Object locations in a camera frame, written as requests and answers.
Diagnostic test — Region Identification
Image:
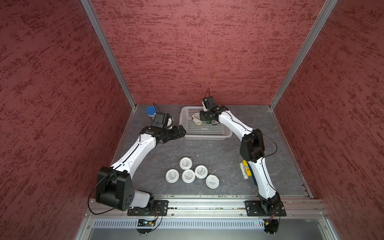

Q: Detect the brown chocolate yogurt cup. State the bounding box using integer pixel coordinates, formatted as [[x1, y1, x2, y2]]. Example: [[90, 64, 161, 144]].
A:
[[191, 113, 203, 126]]

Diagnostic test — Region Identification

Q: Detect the white yogurt cup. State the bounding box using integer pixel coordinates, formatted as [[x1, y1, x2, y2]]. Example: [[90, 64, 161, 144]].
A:
[[182, 169, 196, 184], [206, 175, 220, 189], [179, 157, 193, 170], [166, 169, 180, 184], [195, 165, 208, 179]]

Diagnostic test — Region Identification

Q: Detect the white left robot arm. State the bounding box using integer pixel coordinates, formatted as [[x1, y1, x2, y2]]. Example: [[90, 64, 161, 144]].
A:
[[95, 125, 187, 211]]

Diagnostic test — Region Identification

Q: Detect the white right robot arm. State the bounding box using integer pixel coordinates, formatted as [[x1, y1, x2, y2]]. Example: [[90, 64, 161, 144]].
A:
[[199, 106, 281, 215]]

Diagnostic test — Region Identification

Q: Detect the white perforated plastic basket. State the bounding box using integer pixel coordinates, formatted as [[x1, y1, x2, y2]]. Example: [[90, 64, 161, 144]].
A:
[[179, 106, 233, 141]]

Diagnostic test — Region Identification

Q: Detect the white yogurt cup front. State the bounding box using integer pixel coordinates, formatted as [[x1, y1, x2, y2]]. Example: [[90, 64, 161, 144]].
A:
[[206, 175, 220, 189]]

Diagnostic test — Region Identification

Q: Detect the blue-lidded clear tube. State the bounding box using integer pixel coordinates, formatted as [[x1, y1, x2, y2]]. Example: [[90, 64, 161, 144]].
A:
[[146, 106, 157, 118]]

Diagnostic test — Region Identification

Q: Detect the yellow glue stick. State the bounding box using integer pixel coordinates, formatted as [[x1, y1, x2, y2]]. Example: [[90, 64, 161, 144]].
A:
[[243, 160, 252, 177]]

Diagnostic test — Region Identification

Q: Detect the white glue stick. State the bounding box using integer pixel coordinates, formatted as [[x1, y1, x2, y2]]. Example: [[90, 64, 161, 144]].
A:
[[239, 163, 249, 180]]

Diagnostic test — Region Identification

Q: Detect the left green circuit board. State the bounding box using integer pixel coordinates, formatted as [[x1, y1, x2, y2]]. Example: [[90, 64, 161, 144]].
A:
[[138, 219, 157, 228]]

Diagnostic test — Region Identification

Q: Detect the right black connector board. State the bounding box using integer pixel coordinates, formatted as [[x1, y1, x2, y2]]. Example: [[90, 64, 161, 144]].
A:
[[264, 220, 280, 235]]

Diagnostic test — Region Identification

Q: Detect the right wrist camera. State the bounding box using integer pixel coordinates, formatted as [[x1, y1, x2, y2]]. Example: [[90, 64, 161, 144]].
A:
[[202, 96, 218, 112]]

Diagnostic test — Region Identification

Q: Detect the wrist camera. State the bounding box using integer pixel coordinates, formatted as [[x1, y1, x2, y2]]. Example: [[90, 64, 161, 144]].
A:
[[202, 96, 218, 112], [152, 112, 173, 129]]

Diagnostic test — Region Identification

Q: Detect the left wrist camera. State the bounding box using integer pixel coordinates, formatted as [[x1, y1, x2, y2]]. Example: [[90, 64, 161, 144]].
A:
[[152, 112, 173, 129]]

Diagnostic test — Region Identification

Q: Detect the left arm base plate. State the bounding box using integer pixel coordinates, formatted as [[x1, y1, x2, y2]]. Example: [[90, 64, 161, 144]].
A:
[[127, 200, 170, 217]]

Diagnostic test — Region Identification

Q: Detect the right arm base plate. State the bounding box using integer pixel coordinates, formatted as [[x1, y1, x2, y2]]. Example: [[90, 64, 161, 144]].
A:
[[245, 201, 287, 217]]

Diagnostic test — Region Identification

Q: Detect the aluminium front rail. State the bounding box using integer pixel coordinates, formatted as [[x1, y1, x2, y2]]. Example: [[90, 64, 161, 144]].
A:
[[85, 196, 329, 219]]

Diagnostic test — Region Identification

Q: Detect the left aluminium corner post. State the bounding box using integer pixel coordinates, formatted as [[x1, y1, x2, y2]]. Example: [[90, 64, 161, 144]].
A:
[[81, 0, 137, 111]]

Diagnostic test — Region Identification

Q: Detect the aluminium corner post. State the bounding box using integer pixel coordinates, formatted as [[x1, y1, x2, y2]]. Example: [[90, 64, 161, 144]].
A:
[[81, 0, 137, 111], [269, 0, 338, 112]]

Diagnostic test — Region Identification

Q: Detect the right aluminium corner post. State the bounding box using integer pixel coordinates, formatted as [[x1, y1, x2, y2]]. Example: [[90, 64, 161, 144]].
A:
[[269, 0, 338, 112]]

